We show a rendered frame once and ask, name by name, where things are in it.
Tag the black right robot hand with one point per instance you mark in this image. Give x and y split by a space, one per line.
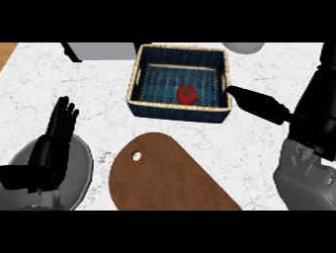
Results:
325 108

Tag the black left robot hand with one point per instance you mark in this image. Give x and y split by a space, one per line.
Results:
50 154

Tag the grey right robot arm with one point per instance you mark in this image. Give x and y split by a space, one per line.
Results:
313 184

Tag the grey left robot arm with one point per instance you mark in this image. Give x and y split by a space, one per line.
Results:
69 178

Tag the brown wooden cutting board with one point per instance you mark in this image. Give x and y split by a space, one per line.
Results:
167 174

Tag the red tomato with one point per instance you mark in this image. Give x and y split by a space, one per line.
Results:
187 95

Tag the blue wicker basket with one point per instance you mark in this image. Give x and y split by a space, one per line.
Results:
180 84

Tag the pale grey round object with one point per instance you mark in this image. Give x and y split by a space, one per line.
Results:
244 47

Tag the grey box appliance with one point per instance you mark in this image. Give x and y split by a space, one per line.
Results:
100 51

